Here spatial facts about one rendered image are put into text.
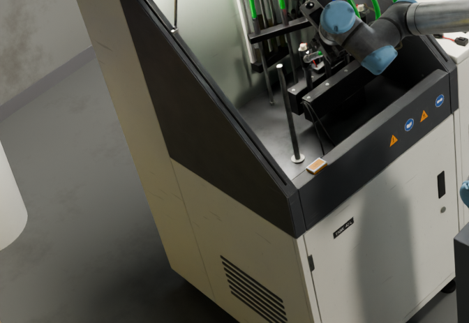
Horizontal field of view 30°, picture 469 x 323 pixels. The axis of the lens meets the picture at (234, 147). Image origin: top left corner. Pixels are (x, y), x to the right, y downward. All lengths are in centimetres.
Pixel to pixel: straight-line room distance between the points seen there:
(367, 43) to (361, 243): 82
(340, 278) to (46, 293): 143
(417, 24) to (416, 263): 112
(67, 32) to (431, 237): 253
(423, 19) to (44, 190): 249
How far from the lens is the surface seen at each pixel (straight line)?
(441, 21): 201
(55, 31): 474
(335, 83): 260
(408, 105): 254
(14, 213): 390
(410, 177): 269
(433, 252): 301
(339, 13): 199
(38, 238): 390
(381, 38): 202
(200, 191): 273
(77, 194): 403
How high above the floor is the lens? 250
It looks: 39 degrees down
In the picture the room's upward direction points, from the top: 14 degrees counter-clockwise
